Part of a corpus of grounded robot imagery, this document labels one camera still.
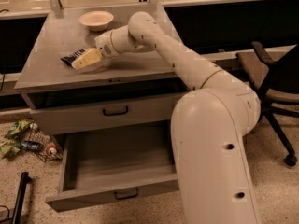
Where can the grey drawer cabinet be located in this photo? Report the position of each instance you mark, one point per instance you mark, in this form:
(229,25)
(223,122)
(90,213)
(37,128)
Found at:
(46,82)

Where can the blue rxbar blueberry bar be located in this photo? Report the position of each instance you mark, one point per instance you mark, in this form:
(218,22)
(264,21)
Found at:
(72,57)

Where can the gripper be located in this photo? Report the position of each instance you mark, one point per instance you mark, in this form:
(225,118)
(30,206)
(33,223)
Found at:
(104,46)

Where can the closed grey top drawer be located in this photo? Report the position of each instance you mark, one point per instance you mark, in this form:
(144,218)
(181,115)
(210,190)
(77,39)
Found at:
(96,116)

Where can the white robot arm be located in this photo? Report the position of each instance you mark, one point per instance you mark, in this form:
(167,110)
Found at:
(208,123)

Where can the black metal stand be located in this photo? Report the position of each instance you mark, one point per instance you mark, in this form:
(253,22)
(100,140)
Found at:
(13,215)

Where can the black office chair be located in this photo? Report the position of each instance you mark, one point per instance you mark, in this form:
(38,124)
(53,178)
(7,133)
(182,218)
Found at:
(275,78)

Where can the red white can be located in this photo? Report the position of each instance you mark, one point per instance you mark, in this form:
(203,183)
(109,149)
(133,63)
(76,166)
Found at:
(51,149)

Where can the blue snack packet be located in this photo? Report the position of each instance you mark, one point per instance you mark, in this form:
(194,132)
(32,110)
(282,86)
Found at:
(31,145)

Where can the beige paper bowl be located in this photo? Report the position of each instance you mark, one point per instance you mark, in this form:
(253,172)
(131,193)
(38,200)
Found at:
(96,21)

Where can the open grey middle drawer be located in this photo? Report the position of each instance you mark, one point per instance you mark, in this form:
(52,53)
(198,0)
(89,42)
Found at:
(115,164)

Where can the green chip bag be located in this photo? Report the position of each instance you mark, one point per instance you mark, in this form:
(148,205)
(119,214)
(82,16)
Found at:
(18,128)

